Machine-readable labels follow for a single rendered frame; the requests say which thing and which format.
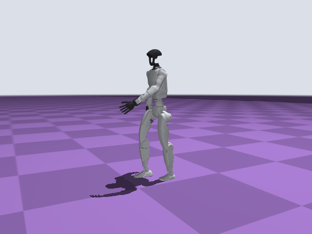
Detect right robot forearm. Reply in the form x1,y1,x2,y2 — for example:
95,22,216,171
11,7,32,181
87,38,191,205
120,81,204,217
146,97,153,110

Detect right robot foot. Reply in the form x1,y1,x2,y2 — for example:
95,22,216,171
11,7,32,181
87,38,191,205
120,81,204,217
134,170,153,178

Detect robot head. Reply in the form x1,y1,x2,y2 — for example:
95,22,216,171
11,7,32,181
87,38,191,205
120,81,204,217
147,49,162,70

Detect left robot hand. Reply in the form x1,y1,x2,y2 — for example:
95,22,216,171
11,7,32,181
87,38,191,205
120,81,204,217
119,98,141,114

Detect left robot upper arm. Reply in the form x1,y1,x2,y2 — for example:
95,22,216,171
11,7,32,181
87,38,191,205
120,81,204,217
154,70,167,94

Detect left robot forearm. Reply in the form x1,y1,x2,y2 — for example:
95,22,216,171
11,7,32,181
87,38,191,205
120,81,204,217
135,85,157,104

